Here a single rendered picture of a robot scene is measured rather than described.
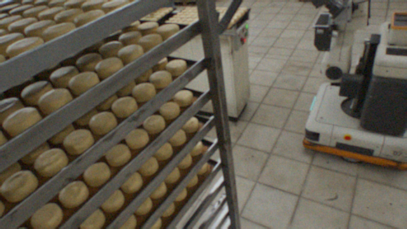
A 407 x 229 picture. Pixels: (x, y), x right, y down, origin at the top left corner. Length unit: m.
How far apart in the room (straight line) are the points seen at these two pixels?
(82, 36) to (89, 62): 0.14
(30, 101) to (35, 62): 0.14
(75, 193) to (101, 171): 0.06
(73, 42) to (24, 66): 0.07
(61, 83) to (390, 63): 1.64
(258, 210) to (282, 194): 0.21
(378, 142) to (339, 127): 0.24
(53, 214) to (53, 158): 0.10
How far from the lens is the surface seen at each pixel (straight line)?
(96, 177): 0.58
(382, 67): 1.84
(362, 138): 2.10
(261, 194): 2.01
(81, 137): 0.54
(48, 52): 0.42
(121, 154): 0.60
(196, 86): 2.45
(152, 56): 0.54
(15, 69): 0.41
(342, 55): 2.00
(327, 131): 2.10
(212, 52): 0.65
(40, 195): 0.49
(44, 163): 0.53
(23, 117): 0.48
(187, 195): 0.86
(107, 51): 0.60
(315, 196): 2.04
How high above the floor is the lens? 1.63
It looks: 37 degrees down
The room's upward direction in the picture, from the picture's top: 12 degrees counter-clockwise
